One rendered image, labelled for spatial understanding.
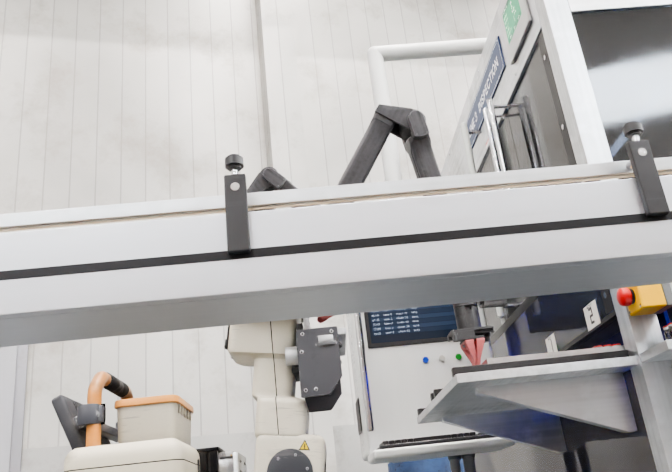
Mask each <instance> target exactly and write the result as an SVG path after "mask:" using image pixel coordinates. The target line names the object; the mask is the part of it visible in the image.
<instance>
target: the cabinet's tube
mask: <svg viewBox="0 0 672 472"><path fill-rule="evenodd" d="M367 57H368V64H369V71H370V78H371V85H372V92H373V99H374V106H375V110H376V108H377V107H378V105H379V104H382V105H390V106H391V102H390V95H389V89H388V83H387V76H386V70H385V63H384V58H383V56H382V55H381V54H380V53H379V52H378V51H372V52H370V53H369V54H368V56H367ZM381 154H382V161H383V168H384V175H385V181H395V180H402V173H401V167H400V160H399V154H398V147H397V141H396V136H395V135H393V134H391V133H390V134H389V136H388V138H387V140H386V142H385V144H384V146H383V148H382V150H381Z"/></svg>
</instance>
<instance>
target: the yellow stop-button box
mask: <svg viewBox="0 0 672 472"><path fill-rule="evenodd" d="M624 288H628V289H629V290H630V291H631V293H632V304H631V305H630V306H628V310H629V313H630V315H631V316H639V315H649V314H661V313H662V312H664V311H666V310H667V309H669V308H671V307H672V290H671V287H670V284H669V283H666V284H656V285H645V286H635V287H624Z"/></svg>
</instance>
